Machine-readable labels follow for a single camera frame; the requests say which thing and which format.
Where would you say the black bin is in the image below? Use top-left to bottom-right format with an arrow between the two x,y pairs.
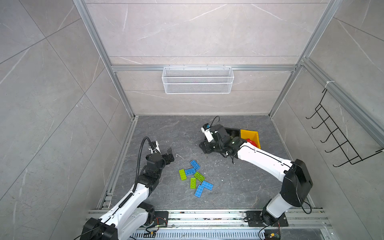
225,128 -> 241,139

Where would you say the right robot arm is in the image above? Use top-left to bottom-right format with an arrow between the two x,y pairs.
199,124 -> 313,225

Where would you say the blue lego low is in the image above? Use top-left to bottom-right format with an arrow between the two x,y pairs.
185,168 -> 197,176

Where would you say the yellow plastic bin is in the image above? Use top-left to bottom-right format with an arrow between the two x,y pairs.
241,130 -> 261,149

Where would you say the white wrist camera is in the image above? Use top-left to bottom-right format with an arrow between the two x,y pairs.
149,141 -> 161,154
201,124 -> 214,143

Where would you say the black wire hook rack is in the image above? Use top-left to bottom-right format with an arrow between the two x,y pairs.
306,89 -> 384,168

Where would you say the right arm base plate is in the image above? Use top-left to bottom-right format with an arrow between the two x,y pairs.
244,211 -> 289,227

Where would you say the blue lego bottom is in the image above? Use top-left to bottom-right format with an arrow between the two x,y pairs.
195,185 -> 204,198

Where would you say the green lego small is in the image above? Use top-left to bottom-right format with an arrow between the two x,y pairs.
190,178 -> 197,189

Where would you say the blue lego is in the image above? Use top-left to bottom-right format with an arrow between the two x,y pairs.
195,185 -> 204,198
201,181 -> 214,191
190,160 -> 201,170

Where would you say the green lego under stack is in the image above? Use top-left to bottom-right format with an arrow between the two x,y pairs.
194,172 -> 205,183

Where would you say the white wire mesh basket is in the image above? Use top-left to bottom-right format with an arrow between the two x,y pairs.
162,67 -> 235,95

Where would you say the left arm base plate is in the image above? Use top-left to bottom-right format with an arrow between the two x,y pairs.
143,211 -> 169,227

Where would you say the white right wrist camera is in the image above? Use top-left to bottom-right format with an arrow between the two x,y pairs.
201,124 -> 214,143

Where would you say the aluminium front rail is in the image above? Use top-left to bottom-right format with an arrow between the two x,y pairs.
82,209 -> 333,240

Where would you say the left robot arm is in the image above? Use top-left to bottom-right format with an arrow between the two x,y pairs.
75,137 -> 175,240

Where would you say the red arch lego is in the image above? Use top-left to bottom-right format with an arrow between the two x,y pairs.
247,139 -> 258,148

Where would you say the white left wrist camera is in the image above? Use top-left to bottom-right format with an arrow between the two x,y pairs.
149,141 -> 161,154

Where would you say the green lego far left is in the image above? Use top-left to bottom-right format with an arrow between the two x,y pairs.
179,169 -> 187,181

